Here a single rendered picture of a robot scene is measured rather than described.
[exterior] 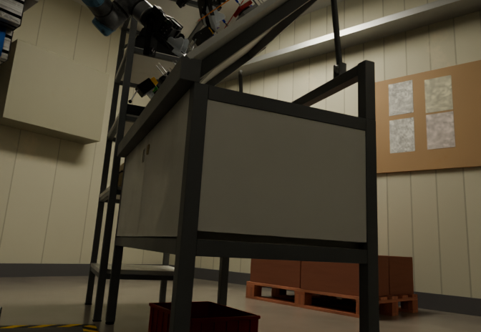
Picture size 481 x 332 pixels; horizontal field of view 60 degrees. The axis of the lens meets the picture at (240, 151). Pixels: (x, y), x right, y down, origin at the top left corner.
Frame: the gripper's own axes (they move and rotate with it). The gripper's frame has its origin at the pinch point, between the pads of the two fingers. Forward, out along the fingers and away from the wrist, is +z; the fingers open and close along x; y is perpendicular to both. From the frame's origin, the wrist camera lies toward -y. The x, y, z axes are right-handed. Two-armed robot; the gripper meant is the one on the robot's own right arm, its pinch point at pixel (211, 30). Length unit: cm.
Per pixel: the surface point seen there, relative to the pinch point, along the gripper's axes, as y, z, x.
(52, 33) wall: -30, -144, 318
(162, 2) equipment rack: 22, -63, 104
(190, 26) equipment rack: 44, -55, 124
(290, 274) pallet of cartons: 74, 131, 140
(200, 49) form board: -19.7, 17.8, -32.4
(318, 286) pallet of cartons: 80, 139, 117
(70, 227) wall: -58, 56, 337
